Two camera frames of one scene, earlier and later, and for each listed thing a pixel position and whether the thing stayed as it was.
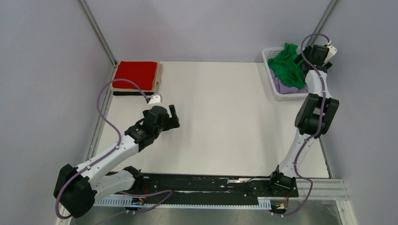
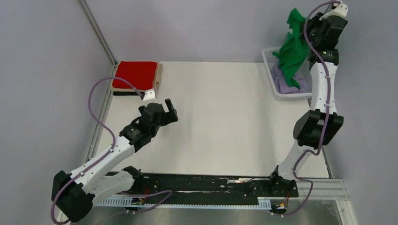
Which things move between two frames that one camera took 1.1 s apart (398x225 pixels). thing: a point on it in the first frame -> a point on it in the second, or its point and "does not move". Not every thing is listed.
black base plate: (152, 186) does not move
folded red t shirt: (142, 73) does not move
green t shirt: (285, 70) -> (294, 49)
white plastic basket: (268, 54) does not move
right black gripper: (307, 51) -> (315, 21)
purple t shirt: (285, 89) does not move
